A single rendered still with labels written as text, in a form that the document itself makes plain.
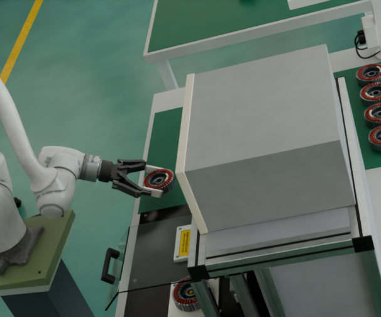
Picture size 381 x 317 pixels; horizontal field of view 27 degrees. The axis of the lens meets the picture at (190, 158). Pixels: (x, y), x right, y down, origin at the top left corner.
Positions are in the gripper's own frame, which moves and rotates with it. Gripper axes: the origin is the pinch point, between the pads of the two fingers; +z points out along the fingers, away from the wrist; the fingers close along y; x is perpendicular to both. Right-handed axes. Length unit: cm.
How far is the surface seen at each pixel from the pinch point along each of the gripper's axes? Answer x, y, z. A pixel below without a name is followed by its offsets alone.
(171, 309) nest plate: -1, -56, 9
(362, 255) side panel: -52, -74, 45
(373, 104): -36, 22, 67
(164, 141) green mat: 7.1, 33.3, 1.0
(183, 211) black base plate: -0.1, -12.4, 9.7
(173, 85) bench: 30, 108, 4
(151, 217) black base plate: 5.6, -12.3, -0.1
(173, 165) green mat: 4.8, 17.0, 5.1
